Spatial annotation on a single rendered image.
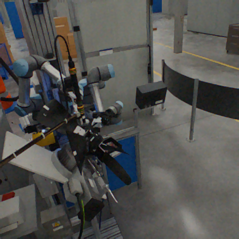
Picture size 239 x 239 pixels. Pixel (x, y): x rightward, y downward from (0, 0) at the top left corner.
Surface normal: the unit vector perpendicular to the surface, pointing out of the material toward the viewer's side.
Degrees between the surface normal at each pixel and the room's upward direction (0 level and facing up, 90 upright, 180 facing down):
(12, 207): 0
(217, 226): 0
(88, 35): 90
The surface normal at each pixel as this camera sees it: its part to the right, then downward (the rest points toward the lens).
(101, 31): 0.39, 0.44
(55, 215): -0.09, -0.86
